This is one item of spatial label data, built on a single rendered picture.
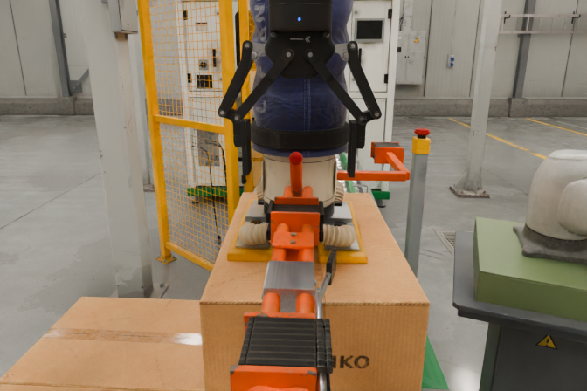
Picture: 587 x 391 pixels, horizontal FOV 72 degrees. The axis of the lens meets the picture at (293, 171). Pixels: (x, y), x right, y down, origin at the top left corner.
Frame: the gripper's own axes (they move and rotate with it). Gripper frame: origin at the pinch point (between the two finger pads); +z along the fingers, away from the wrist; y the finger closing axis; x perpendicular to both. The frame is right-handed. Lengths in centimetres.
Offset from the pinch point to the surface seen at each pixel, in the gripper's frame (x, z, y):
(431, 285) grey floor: -175, 122, -78
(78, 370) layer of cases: -37, 68, 59
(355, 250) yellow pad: -26.5, 25.4, -11.4
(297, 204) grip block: -19.1, 12.6, 0.7
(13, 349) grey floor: -108, 123, 139
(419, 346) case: -10.7, 35.9, -21.6
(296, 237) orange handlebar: -5.3, 12.8, 0.4
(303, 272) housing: 5.3, 12.6, -0.9
